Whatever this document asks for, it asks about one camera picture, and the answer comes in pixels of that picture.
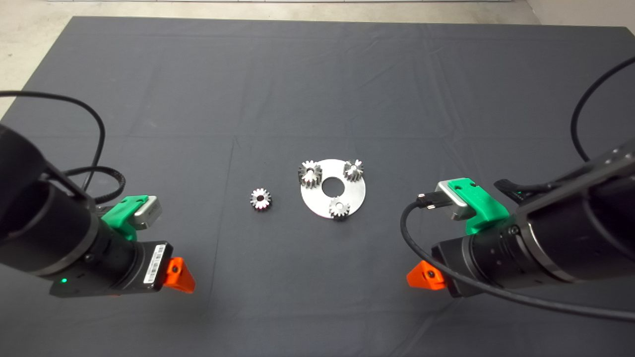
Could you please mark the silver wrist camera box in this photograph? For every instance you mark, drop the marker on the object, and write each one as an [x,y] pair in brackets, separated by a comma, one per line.
[459,210]
[150,213]

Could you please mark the green right camera mount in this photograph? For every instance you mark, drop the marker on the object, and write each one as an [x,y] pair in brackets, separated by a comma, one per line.
[483,206]

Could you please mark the large steel gear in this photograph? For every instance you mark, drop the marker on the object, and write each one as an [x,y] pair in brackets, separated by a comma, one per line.
[308,181]

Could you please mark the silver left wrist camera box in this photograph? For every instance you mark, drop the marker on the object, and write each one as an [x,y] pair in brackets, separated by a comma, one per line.
[150,213]

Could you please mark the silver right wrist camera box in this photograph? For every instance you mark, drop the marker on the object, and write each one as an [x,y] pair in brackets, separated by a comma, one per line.
[459,210]

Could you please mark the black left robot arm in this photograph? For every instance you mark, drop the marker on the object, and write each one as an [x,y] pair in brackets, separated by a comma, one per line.
[30,223]

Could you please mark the green left camera mount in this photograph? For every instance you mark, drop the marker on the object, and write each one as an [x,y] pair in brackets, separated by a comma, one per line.
[121,213]

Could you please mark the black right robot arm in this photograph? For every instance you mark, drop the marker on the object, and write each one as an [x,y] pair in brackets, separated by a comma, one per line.
[590,223]

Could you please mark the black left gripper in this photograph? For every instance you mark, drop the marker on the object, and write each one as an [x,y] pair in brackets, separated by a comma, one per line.
[124,267]

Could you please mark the dark grey table cloth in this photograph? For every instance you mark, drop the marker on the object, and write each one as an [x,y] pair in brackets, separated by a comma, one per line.
[317,89]

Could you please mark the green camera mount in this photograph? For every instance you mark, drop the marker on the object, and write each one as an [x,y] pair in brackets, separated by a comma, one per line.
[121,213]
[483,206]

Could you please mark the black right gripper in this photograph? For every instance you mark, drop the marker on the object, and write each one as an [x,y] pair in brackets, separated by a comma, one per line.
[486,263]

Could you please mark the round metal plate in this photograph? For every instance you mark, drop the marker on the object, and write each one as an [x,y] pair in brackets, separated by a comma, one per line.
[315,201]

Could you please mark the small steel gear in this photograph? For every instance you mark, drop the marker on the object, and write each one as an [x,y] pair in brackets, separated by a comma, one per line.
[339,210]
[255,198]
[353,172]

